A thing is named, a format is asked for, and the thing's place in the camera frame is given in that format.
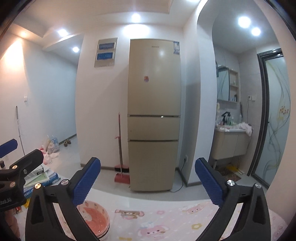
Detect pink printed tablecloth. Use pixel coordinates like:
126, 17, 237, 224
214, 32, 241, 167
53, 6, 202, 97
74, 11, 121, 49
53, 199, 289, 241

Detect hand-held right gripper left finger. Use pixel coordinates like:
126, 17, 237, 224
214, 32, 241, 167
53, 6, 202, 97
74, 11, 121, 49
25, 157, 102, 241

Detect white green cover book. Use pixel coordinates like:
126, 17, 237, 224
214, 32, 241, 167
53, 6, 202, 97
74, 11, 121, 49
24, 172, 52, 186

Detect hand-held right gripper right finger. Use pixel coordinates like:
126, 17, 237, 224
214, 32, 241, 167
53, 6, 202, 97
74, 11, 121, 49
194, 158, 271, 241

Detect beige vanity cabinet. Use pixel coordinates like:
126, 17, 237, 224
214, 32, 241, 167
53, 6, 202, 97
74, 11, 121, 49
212, 128, 251, 162

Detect bathroom mirror cabinet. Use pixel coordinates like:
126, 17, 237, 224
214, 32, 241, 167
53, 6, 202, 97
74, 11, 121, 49
216, 66, 239, 103

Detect refrigerator power cable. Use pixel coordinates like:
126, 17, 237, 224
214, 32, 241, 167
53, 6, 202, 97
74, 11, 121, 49
171, 160, 188, 193

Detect bathroom floor mat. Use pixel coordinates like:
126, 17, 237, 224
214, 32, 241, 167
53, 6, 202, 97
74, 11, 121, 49
218, 163, 242, 182

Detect beige refrigerator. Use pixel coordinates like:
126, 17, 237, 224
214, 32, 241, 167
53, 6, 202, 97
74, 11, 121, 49
127, 38, 181, 192

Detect white towel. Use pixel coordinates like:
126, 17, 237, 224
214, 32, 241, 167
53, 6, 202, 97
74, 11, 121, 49
235, 123, 254, 137

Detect grey wall distribution box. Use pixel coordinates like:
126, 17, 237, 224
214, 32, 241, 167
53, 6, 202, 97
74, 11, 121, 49
94, 37, 118, 68

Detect person's left hand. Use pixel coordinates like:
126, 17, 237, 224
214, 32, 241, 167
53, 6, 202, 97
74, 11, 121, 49
4, 206, 21, 240

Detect frosted glass bathroom door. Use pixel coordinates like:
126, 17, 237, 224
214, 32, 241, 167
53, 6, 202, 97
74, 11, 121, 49
251, 48, 291, 189

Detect red broom and dustpan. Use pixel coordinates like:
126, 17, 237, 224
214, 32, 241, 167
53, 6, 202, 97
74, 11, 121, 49
114, 113, 129, 175

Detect plastic bags on floor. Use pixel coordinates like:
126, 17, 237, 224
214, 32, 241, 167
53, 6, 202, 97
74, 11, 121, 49
41, 135, 60, 163

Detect blue printed box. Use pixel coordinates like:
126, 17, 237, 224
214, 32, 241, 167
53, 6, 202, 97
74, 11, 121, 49
23, 172, 61, 193

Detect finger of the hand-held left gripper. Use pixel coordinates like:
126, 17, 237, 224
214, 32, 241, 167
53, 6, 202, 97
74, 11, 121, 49
0, 149, 44, 184
0, 138, 19, 159

